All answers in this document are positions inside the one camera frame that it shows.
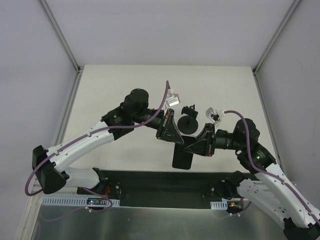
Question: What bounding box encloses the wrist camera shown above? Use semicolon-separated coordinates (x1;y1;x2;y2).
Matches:
205;107;226;129
163;88;181;113

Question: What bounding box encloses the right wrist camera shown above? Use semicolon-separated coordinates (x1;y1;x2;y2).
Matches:
205;107;226;129

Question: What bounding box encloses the aluminium frame post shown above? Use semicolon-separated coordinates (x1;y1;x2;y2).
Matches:
252;0;303;76
37;0;81;73

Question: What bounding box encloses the aluminium frame post right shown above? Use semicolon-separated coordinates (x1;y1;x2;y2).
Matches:
252;0;303;76

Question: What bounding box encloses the white right cable duct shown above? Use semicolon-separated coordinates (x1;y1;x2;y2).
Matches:
210;201;228;211

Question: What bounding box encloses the white cable duct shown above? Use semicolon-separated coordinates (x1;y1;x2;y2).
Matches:
210;201;228;211
42;196;111;208

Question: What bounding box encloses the black phone stand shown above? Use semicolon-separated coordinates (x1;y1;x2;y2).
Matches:
177;104;199;135

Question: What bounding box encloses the white left cable duct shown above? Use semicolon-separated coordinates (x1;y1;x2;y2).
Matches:
42;196;111;208

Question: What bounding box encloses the black smartphone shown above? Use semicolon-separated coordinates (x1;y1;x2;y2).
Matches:
172;135;196;170

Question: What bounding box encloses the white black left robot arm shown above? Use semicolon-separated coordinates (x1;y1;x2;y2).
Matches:
32;87;184;196

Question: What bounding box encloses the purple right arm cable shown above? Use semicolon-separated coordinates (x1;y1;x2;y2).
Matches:
211;110;320;226

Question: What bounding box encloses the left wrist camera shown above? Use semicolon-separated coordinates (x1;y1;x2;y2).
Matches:
163;88;181;113

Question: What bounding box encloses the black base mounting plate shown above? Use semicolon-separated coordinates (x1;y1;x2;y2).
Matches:
77;170;257;209

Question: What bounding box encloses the aluminium rail right edge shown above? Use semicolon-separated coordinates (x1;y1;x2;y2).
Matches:
254;73;301;186

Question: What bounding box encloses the aluminium frame post left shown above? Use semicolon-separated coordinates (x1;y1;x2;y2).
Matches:
37;0;81;73

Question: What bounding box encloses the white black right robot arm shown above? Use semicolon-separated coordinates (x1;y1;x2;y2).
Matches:
159;117;320;240

